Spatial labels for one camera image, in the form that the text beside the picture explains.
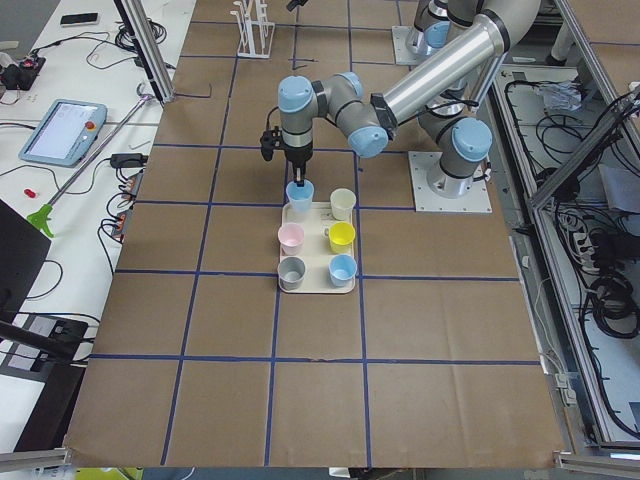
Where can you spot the white plastic cup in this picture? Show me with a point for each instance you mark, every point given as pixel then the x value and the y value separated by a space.
pixel 342 202

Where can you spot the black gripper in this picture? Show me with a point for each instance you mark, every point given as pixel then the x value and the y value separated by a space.
pixel 298 156

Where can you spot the pink plastic cup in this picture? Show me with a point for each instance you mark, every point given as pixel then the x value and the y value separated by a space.
pixel 291 238

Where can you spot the cream serving tray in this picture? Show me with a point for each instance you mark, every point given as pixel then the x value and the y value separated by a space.
pixel 315 252

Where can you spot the yellow plastic cup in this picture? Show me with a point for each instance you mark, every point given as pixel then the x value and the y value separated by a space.
pixel 341 237

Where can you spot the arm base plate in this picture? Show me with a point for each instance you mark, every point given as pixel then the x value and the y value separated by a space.
pixel 402 45
pixel 435 192

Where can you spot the grey plastic cup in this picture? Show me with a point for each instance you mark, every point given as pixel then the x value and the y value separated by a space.
pixel 291 272

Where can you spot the black power adapter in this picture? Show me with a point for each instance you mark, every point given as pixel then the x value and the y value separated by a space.
pixel 128 160

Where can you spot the blue teach pendant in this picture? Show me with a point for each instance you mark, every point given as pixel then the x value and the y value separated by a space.
pixel 65 134

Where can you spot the light blue plastic cup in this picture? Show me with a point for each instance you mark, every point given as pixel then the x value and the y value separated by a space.
pixel 300 198

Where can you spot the black smartphone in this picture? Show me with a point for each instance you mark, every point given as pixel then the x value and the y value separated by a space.
pixel 79 19

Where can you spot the green handled grabber tool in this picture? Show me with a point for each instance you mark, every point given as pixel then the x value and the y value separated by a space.
pixel 40 218

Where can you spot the white wire cup rack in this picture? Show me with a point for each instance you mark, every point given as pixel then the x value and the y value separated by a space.
pixel 256 31

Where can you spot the aluminium frame post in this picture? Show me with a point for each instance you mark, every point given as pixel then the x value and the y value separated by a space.
pixel 137 24

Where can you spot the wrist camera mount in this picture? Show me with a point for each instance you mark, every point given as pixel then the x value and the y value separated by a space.
pixel 270 141

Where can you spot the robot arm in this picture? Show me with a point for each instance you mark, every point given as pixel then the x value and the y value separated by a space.
pixel 478 31
pixel 438 21

